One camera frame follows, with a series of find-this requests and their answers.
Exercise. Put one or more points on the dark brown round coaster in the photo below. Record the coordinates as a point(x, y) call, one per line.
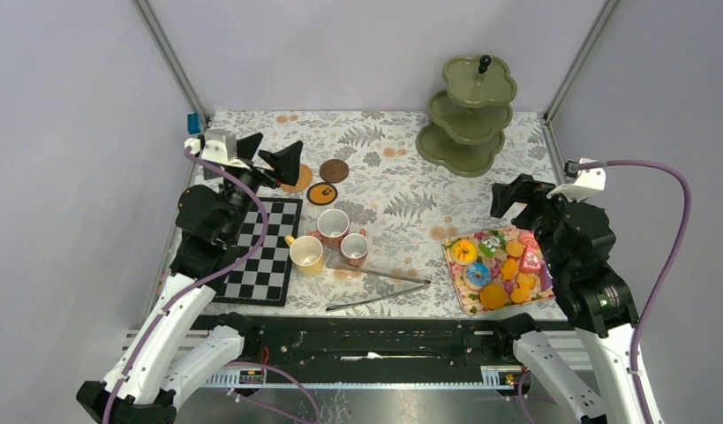
point(334, 171)

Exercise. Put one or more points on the black orange face coaster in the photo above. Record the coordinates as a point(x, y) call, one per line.
point(321, 194)

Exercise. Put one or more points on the purple candy packet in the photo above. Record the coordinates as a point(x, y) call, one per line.
point(546, 281)

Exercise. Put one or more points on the black white chessboard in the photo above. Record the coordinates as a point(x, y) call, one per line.
point(263, 280)

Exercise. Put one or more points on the large pink floral mug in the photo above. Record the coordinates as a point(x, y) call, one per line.
point(332, 226)

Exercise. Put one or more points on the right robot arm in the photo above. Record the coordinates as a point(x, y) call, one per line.
point(575, 240)

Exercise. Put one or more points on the floral snack tray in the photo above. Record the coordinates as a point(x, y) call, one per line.
point(468, 298)

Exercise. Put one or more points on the floral tablecloth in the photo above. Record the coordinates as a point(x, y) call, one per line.
point(407, 205)

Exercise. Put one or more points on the blue frosted donut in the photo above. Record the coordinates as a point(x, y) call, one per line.
point(476, 276)

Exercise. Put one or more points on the pink strawberry cake slice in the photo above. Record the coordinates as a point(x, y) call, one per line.
point(531, 261)

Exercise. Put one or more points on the yellow frosted donut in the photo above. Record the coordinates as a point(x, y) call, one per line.
point(464, 252)

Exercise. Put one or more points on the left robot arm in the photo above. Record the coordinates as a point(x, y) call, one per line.
point(149, 383)

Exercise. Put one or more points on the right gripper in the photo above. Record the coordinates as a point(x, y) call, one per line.
point(523, 188)

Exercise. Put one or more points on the green three-tier serving stand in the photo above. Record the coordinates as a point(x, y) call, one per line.
point(468, 118)

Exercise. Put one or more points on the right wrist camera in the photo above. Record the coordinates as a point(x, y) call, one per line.
point(584, 182)

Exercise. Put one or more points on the metal tongs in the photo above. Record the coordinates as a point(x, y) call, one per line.
point(421, 284)

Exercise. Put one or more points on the round orange biscuit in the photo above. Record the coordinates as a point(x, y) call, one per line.
point(514, 249)

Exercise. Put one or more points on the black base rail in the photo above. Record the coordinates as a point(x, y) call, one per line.
point(379, 351)

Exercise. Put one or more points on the blue clip on frame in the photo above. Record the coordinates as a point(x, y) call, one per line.
point(194, 123)

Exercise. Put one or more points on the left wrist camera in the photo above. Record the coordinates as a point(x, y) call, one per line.
point(216, 146)

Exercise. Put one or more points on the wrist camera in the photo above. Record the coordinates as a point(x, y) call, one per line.
point(216, 146)
point(584, 182)

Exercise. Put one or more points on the pink swiss roll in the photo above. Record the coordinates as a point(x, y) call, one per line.
point(527, 239)

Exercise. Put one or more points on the orange bear cookie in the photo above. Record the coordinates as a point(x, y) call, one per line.
point(509, 269)

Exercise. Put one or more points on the square yellow cracker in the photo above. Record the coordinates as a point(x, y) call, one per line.
point(526, 281)

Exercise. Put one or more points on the small orange cookie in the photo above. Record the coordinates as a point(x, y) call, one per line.
point(520, 295)

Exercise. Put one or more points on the yellow mug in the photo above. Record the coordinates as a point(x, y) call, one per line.
point(306, 253)

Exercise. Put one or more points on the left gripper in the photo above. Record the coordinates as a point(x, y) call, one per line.
point(285, 162)

